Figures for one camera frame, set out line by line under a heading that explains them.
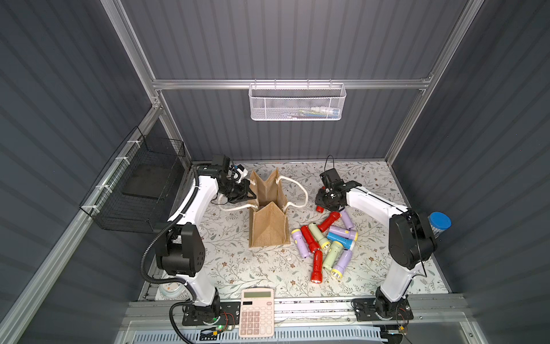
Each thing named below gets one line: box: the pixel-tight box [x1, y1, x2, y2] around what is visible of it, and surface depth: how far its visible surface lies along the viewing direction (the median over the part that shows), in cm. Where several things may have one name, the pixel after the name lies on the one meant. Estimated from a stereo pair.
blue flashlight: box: [326, 231, 355, 251], surface depth 89 cm
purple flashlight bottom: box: [330, 248, 354, 280], surface depth 84 cm
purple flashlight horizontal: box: [328, 225, 359, 241], surface depth 92 cm
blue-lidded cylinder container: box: [427, 211, 452, 240], surface depth 77 cm
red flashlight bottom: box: [310, 249, 323, 284], surface depth 83 cm
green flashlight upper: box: [308, 222, 331, 249], surface depth 91 cm
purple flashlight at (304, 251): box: [291, 228, 311, 259], surface depth 88 cm
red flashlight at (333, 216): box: [317, 211, 341, 233], surface depth 97 cm
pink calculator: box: [239, 288, 275, 338], surface depth 74 cm
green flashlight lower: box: [322, 240, 344, 271], surface depth 86 cm
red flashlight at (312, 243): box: [300, 225, 321, 253], surface depth 91 cm
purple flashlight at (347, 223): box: [340, 208, 354, 231], surface depth 97 cm
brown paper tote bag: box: [217, 167, 309, 248], surface depth 88 cm
